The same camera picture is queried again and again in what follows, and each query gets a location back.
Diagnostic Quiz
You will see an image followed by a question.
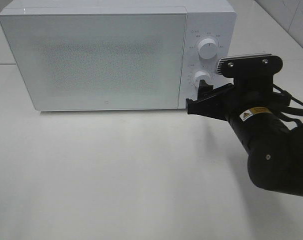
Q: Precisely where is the white microwave door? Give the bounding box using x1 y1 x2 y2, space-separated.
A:
0 13 187 111

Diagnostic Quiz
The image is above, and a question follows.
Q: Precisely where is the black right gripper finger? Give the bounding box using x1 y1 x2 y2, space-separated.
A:
197 79 234 100
185 94 230 122

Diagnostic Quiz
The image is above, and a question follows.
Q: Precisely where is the white microwave oven body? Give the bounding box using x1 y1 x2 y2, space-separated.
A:
0 0 237 111

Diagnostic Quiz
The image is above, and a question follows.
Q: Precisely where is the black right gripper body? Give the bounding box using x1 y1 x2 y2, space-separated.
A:
215 53 291 122

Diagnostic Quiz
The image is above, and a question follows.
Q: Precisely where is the white timer knob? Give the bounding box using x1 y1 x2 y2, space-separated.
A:
193 70 212 88

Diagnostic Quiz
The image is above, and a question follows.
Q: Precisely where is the white upper power knob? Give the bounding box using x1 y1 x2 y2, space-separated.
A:
196 36 219 60

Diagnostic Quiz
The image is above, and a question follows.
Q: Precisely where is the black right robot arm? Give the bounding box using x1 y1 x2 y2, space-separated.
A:
186 53 303 197

